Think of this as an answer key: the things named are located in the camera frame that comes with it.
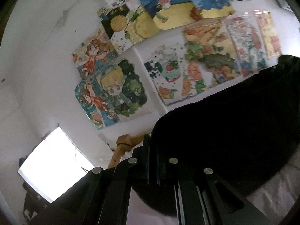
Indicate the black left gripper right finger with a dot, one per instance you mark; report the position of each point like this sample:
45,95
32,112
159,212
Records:
200,197

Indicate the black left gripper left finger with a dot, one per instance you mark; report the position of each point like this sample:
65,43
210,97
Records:
100,197

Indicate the large black garment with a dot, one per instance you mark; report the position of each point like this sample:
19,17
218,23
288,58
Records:
246,133

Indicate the bright window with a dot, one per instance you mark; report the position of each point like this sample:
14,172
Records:
54,166

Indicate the pink bed sheet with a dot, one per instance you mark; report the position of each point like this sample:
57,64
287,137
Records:
278,199

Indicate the blond child forest painting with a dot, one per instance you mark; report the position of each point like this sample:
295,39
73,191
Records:
116,94

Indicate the orange slices drink painting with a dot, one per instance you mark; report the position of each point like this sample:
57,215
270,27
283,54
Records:
174,78

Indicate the red haired girl painting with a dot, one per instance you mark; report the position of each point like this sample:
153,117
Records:
94,54

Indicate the yellow pig chick painting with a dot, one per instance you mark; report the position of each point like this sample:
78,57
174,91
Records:
268,33

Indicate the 2024 dragon city painting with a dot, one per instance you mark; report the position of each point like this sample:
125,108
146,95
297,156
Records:
248,44

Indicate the sunflower night painting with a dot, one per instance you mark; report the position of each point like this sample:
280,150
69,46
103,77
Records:
126,23

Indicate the blue yellow mushroom painting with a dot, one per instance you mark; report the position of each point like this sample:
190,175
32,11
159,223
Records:
169,14

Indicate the wooden bed frame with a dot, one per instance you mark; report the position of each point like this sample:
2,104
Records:
124,144

